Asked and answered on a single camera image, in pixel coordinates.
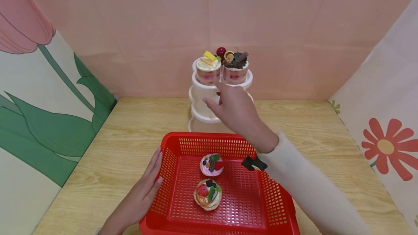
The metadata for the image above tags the person's left hand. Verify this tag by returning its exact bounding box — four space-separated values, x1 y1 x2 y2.
107 147 163 229

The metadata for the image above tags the person's right hand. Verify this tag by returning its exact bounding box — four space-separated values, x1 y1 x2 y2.
202 81 280 154

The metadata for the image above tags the red plastic mesh basket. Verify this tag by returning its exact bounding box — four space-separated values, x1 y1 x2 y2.
139 132 300 235

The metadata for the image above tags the person's left forearm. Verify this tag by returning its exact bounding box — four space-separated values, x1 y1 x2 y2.
94 219 131 235

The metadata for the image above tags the person's right forearm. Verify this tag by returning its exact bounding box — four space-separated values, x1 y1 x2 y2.
257 132 373 235

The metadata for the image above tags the white tiered plastic stand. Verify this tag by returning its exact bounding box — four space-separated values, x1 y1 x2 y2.
188 58 254 134

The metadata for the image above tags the dessert cup with chocolate topping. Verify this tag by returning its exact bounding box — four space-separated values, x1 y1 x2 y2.
216 47 250 85

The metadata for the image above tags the dessert cup with yellow topping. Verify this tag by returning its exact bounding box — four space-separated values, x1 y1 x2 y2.
196 51 222 85

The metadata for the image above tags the fruit tart with strawberry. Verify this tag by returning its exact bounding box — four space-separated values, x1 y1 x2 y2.
193 178 223 211

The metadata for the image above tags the pink cream cupcake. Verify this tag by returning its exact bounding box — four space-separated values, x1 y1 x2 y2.
200 153 225 177

